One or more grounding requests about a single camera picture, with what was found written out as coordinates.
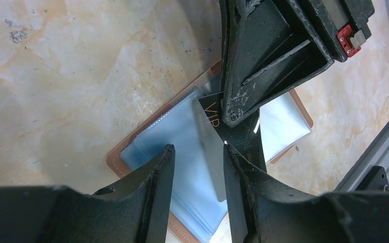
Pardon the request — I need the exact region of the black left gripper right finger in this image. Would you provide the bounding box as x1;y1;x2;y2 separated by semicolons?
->
223;145;389;242

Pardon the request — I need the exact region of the thin credit card edge-on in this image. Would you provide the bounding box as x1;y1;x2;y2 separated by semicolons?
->
191;92;266;202

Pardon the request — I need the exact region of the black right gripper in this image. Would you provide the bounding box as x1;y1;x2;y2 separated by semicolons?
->
219;0;375;127

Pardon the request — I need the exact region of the aluminium frame rail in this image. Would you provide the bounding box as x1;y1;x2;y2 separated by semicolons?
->
334;122;389;192

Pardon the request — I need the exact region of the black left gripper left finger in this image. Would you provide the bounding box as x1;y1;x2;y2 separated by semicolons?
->
0;144;175;242

